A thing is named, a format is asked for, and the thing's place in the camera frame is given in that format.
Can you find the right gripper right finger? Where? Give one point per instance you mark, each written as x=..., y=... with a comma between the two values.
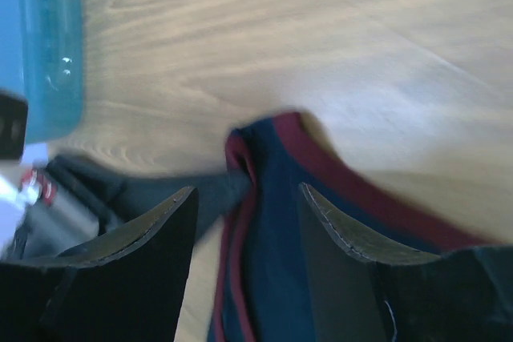
x=364, y=286

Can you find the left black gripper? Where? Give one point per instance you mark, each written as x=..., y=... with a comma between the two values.
x=68, y=202

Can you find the navy blue tank top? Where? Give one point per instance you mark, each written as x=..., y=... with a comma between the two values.
x=261, y=290

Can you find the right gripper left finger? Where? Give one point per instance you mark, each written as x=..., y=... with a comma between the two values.
x=126, y=285

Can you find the teal plastic bin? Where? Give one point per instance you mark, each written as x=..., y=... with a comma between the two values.
x=42, y=61

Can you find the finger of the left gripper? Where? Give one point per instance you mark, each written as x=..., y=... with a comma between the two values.
x=219, y=194

